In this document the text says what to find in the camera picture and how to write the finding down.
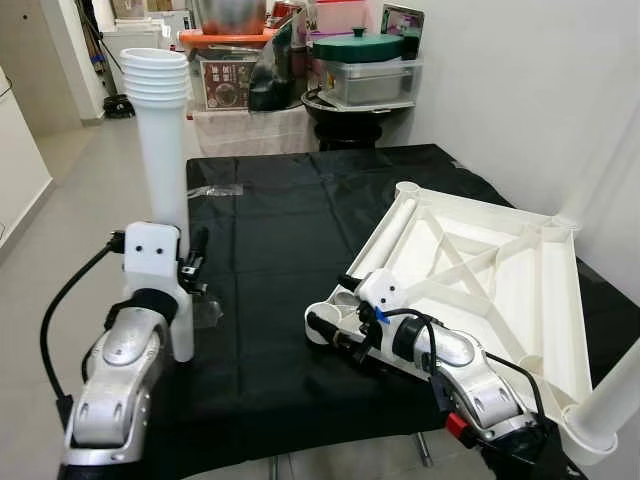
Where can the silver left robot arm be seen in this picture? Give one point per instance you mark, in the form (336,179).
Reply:
(120,370)

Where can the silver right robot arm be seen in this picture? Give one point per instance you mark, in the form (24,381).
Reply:
(470,380)

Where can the white plastic children table top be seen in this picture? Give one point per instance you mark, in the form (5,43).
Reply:
(540,300)

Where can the crumpled clear plastic bag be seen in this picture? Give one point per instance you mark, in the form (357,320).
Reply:
(208,310)

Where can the black plastic table cover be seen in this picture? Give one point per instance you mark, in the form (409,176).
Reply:
(280,250)

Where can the translucent storage box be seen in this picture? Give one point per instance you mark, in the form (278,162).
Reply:
(250,130)

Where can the grey metal table leg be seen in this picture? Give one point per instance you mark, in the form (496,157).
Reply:
(423,448)
(275,468)

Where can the black wooden stool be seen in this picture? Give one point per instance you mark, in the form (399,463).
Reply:
(350,135)

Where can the black round robot vacuum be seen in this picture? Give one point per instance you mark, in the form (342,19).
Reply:
(118,107)

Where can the brown printed carton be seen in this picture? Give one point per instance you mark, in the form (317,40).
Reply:
(228,82)

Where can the black round wok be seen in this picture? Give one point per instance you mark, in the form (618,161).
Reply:
(355,110)

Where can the black plastic bag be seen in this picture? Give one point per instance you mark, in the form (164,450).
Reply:
(272,75)

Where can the clear plastic container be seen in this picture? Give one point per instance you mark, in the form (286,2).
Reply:
(370,85)

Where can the orange plastic tray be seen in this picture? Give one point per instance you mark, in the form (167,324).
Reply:
(225,38)

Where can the white chest freezer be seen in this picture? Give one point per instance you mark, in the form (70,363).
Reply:
(135,38)

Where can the large silver metal pot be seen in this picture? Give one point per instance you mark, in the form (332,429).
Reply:
(232,15)

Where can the green pot with lid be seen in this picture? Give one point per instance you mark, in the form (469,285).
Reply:
(358,45)

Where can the dark printed flat box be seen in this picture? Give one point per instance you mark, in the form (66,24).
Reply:
(402,25)

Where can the red and white box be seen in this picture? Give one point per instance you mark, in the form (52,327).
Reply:
(340,15)

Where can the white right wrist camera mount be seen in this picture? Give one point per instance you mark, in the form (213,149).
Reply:
(380,290)

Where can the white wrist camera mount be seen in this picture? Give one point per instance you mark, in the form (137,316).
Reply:
(150,255)
(380,290)

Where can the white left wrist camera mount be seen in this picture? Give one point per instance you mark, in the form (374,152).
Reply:
(150,255)

